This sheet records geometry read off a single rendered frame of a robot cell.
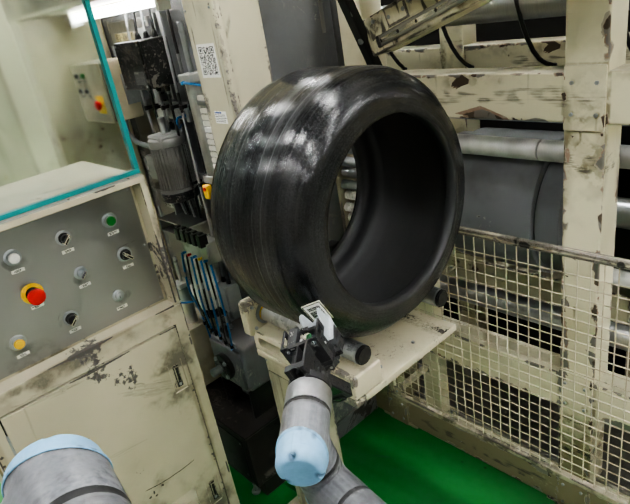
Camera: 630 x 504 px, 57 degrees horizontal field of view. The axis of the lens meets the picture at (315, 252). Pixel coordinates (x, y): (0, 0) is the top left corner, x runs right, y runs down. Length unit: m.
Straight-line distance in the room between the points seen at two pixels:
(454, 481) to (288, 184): 1.45
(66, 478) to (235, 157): 0.67
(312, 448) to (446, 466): 1.45
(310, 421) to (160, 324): 0.84
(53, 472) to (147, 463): 1.08
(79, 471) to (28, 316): 0.86
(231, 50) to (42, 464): 0.94
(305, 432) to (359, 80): 0.64
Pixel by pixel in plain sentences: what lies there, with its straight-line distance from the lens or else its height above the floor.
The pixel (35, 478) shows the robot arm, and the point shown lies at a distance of 0.74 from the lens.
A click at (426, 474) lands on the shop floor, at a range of 2.24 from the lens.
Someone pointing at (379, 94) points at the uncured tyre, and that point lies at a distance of 1.13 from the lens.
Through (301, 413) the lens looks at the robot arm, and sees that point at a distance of 0.88.
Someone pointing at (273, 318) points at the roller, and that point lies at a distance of 1.43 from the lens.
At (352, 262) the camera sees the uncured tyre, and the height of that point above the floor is 0.95.
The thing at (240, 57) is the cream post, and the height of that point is 1.51.
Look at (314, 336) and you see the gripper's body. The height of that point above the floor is 1.10.
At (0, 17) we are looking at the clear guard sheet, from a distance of 1.45.
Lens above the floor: 1.62
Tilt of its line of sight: 24 degrees down
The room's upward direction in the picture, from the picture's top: 10 degrees counter-clockwise
